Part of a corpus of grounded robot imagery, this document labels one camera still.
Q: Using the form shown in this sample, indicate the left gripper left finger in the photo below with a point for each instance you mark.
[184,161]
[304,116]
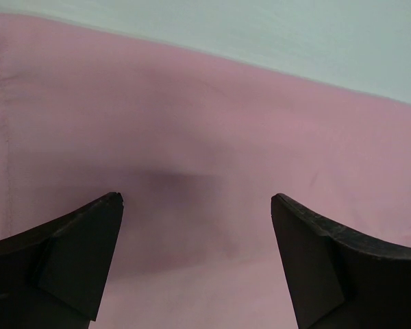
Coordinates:
[54,275]

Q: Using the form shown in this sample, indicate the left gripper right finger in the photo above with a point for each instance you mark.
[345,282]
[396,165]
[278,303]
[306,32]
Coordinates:
[338,277]

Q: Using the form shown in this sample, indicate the pink t shirt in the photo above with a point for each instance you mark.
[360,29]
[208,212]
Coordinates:
[197,146]

